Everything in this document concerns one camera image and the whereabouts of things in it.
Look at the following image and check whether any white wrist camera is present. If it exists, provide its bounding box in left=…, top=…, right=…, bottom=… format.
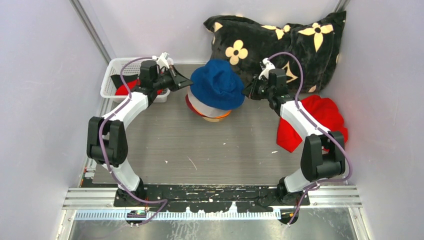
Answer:
left=258, top=57, right=276, bottom=80
left=152, top=52, right=174, bottom=70

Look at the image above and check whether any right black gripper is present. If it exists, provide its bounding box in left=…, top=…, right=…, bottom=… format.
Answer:
left=242, top=74, right=274, bottom=101

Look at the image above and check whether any wooden hat stand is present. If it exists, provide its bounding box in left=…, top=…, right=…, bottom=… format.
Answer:
left=202, top=114, right=230, bottom=123

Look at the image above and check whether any orange hat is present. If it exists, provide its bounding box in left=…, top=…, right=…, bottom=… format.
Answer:
left=197, top=109, right=232, bottom=118

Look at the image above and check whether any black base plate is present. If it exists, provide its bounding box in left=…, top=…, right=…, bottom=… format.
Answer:
left=113, top=184, right=310, bottom=213

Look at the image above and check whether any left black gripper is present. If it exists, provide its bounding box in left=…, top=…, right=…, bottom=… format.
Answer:
left=152, top=64, right=193, bottom=92

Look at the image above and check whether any dark red bucket hat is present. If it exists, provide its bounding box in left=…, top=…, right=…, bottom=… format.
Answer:
left=185, top=95, right=204, bottom=117

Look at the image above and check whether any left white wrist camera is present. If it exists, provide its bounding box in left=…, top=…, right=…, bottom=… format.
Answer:
left=152, top=52, right=174, bottom=70

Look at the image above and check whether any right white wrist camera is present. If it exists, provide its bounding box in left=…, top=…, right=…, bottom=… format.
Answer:
left=258, top=57, right=276, bottom=80

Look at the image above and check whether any white plastic basket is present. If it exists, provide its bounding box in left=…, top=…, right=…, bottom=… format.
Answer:
left=100, top=56, right=175, bottom=104

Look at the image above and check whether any black floral plush pillow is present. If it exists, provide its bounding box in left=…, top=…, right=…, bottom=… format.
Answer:
left=203, top=11, right=347, bottom=93

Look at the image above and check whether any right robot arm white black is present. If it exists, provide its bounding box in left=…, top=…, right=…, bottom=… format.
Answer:
left=243, top=69, right=348, bottom=206

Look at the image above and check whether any grey white hat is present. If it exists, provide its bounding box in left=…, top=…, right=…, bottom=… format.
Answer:
left=186, top=92, right=220, bottom=113

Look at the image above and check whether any red cloth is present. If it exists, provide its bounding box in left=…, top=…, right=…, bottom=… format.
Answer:
left=276, top=95, right=349, bottom=153

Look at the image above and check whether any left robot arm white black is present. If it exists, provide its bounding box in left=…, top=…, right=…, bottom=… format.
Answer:
left=86, top=57, right=193, bottom=207

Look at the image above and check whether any aluminium rail frame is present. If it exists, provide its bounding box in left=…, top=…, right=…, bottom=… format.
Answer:
left=54, top=99, right=370, bottom=240

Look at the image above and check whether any blue hat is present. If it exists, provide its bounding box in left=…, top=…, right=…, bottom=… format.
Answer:
left=190, top=59, right=245, bottom=111

